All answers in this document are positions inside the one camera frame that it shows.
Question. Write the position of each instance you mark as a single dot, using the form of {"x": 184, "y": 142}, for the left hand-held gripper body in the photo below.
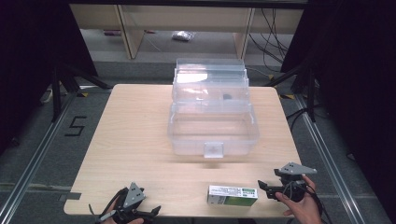
{"x": 133, "y": 195}

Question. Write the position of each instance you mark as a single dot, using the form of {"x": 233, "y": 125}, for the person's left hand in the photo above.
{"x": 135, "y": 221}

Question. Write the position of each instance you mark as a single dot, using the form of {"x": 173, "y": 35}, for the black tripod stand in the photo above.
{"x": 56, "y": 93}
{"x": 311, "y": 93}

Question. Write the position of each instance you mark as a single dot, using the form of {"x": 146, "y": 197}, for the green and white carton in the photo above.
{"x": 232, "y": 196}

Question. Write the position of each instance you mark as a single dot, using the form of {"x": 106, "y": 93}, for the metal floor rail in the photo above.
{"x": 330, "y": 168}
{"x": 37, "y": 155}

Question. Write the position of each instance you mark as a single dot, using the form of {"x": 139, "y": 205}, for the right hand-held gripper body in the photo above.
{"x": 294, "y": 177}

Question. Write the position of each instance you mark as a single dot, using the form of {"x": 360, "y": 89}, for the person's right hand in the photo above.
{"x": 303, "y": 208}

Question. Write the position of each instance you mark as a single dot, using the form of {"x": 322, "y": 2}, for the clear plastic storage box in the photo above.
{"x": 214, "y": 146}

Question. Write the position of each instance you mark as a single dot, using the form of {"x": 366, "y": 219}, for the wooden shelf unit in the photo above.
{"x": 132, "y": 34}

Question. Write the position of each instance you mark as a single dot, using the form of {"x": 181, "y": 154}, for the crumpled clear plastic bag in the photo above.
{"x": 183, "y": 35}

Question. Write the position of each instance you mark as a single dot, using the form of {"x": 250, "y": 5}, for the black curtain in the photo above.
{"x": 28, "y": 62}
{"x": 358, "y": 77}

